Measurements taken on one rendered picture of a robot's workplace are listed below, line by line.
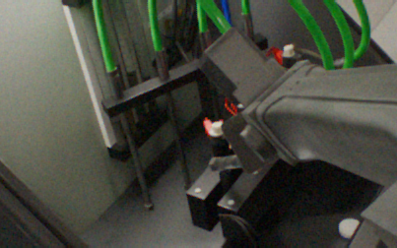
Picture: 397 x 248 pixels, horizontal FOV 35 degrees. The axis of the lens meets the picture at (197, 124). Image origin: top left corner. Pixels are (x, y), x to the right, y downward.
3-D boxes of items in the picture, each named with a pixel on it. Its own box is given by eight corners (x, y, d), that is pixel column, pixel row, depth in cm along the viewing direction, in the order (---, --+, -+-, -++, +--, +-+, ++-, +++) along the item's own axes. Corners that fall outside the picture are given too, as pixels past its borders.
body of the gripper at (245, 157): (218, 126, 71) (221, 117, 64) (295, 83, 72) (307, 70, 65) (246, 176, 71) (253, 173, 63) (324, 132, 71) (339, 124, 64)
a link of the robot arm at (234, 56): (267, 162, 52) (343, 93, 52) (174, 62, 53) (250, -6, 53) (259, 163, 64) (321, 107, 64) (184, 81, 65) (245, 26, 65)
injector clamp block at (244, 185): (246, 272, 108) (236, 210, 99) (198, 252, 113) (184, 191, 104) (329, 153, 129) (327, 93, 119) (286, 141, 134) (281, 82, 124)
